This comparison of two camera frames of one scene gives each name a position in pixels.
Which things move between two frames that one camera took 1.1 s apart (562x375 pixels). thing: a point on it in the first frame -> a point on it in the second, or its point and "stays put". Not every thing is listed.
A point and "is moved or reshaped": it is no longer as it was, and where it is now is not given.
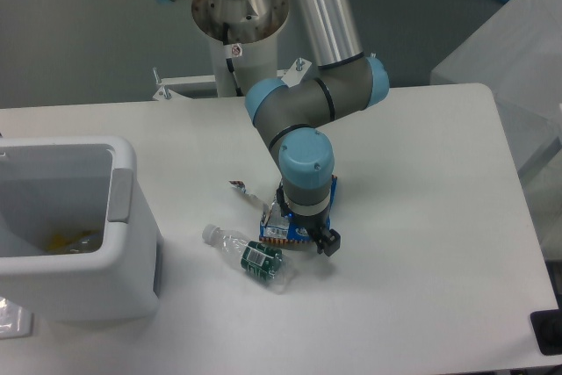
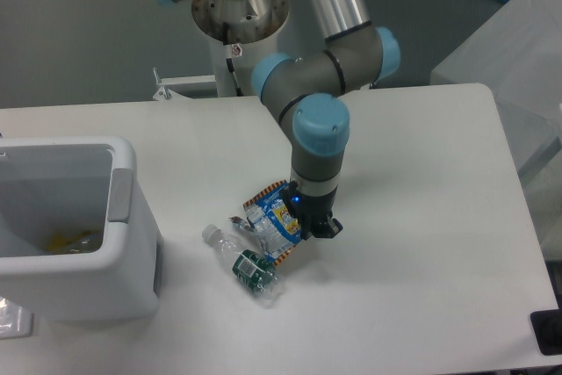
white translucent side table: (517, 54) stays put
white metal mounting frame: (165, 91) stays put
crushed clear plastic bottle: (259, 261) is moved or reshaped
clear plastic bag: (15, 320) stays put
